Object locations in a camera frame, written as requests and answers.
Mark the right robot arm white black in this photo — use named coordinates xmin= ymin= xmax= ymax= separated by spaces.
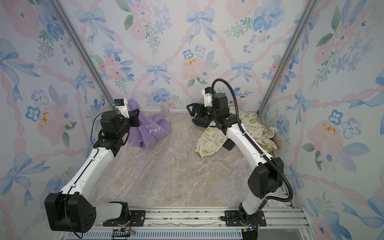
xmin=187 ymin=90 xmax=284 ymax=227

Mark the right corner aluminium post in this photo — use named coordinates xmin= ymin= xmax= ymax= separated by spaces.
xmin=257 ymin=0 xmax=318 ymax=117

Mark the black corrugated cable conduit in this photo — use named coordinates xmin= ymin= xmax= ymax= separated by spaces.
xmin=210 ymin=78 xmax=294 ymax=203

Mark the left corner aluminium post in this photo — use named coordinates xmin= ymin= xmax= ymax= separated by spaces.
xmin=48 ymin=0 xmax=114 ymax=109

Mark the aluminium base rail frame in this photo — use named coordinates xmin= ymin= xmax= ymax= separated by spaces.
xmin=56 ymin=204 xmax=315 ymax=240

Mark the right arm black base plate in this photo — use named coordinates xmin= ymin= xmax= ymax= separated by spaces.
xmin=220 ymin=210 xmax=267 ymax=227

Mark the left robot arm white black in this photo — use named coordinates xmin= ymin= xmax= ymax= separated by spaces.
xmin=44 ymin=110 xmax=140 ymax=234

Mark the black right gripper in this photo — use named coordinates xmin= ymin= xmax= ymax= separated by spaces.
xmin=186 ymin=104 xmax=219 ymax=123

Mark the cream green cartoon cloth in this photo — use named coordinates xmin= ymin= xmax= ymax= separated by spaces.
xmin=195 ymin=111 xmax=277 ymax=160

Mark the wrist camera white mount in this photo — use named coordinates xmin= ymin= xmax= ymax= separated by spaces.
xmin=202 ymin=87 xmax=213 ymax=107
xmin=114 ymin=99 xmax=130 ymax=119

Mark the purple printed t-shirt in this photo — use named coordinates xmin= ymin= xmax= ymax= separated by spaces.
xmin=128 ymin=100 xmax=171 ymax=149

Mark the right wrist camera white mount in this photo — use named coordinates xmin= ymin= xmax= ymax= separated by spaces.
xmin=202 ymin=87 xmax=213 ymax=107

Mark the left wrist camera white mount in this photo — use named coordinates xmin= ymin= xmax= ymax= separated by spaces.
xmin=114 ymin=99 xmax=130 ymax=119

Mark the corner aluminium post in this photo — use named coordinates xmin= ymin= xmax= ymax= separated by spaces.
xmin=48 ymin=0 xmax=114 ymax=109
xmin=257 ymin=0 xmax=318 ymax=117

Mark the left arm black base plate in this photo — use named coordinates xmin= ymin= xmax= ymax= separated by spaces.
xmin=103 ymin=210 xmax=146 ymax=227

